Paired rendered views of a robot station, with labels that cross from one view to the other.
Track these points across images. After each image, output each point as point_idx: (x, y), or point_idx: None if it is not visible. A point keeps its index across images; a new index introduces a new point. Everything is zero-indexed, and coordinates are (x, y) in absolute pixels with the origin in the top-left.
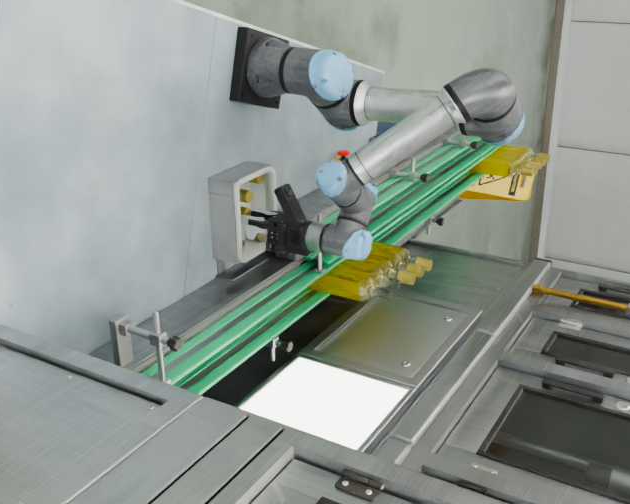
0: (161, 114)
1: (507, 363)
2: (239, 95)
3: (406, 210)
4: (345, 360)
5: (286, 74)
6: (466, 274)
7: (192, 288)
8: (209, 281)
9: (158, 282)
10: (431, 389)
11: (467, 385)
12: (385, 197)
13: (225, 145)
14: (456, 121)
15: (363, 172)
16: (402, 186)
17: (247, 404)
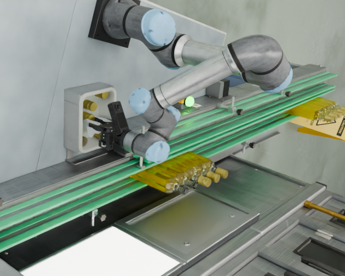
0: (28, 40)
1: (264, 255)
2: (94, 34)
3: (224, 133)
4: (144, 234)
5: (127, 23)
6: (261, 185)
7: (44, 166)
8: (59, 162)
9: (15, 157)
10: (197, 265)
11: (226, 266)
12: (205, 121)
13: (81, 68)
14: (233, 70)
15: (162, 99)
16: (221, 115)
17: (61, 254)
